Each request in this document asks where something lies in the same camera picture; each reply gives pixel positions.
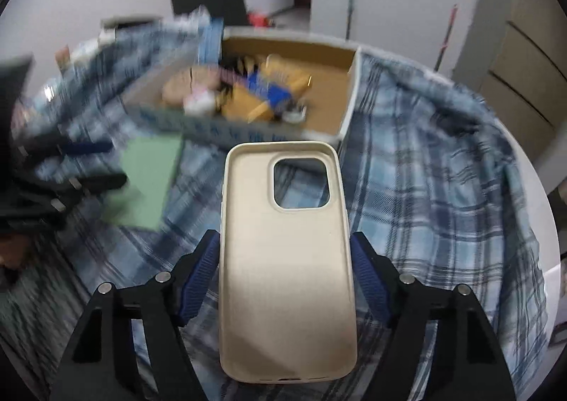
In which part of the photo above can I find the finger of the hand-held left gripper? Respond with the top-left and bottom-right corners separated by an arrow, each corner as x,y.
48,173 -> 129,212
18,139 -> 114,163

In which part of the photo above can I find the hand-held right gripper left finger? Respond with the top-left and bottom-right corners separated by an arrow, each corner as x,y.
49,229 -> 222,401

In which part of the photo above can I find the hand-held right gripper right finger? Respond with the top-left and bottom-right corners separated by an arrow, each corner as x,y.
350,232 -> 517,401

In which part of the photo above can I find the green paper card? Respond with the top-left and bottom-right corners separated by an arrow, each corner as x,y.
100,135 -> 185,232

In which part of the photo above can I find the beige phone case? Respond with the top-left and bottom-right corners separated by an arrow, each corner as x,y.
219,141 -> 359,384

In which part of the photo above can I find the round beige perforated disc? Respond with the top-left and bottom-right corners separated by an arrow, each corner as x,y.
161,66 -> 223,106

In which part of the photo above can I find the pink and white plush toy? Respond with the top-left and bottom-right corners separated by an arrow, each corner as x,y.
183,88 -> 219,117

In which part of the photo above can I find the white charging cable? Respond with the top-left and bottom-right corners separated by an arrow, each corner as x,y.
282,102 -> 309,124

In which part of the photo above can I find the white cardboard box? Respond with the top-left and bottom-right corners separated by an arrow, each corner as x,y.
123,24 -> 362,150

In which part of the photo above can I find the orange and blue cigarette pack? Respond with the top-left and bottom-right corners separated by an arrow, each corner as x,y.
221,68 -> 294,123

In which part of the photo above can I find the person's left hand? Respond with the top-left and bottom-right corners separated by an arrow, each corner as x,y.
0,233 -> 34,271

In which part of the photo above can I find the blue plaid cloth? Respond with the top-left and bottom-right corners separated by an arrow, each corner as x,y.
0,20 -> 550,401

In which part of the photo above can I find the white plastic bag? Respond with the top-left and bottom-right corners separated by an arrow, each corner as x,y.
174,6 -> 212,28

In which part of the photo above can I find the pink mop pole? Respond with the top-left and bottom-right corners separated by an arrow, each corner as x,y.
433,4 -> 460,72

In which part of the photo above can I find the gold refrigerator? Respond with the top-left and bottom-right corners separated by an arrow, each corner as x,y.
451,0 -> 567,165

